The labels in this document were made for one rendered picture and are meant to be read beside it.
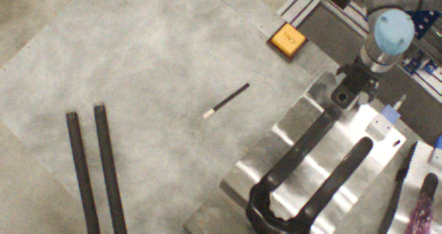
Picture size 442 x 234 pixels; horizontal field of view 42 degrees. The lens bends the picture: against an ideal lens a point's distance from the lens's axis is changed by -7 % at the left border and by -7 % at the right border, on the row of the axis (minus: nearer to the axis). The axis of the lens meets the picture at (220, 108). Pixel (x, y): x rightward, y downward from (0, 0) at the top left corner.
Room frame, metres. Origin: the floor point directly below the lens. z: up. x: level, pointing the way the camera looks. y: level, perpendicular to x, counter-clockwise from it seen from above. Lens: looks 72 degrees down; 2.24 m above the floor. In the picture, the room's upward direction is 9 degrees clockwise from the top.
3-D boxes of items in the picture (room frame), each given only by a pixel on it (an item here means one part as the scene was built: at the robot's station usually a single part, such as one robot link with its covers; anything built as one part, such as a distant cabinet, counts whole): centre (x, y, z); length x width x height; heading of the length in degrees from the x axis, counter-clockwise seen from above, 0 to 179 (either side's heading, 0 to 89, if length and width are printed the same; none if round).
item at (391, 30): (0.53, -0.30, 1.20); 0.09 x 0.08 x 0.11; 13
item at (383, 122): (0.48, -0.40, 0.89); 0.13 x 0.05 x 0.05; 146
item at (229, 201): (0.29, -0.20, 0.87); 0.50 x 0.26 x 0.14; 146
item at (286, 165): (0.30, -0.22, 0.92); 0.35 x 0.16 x 0.09; 146
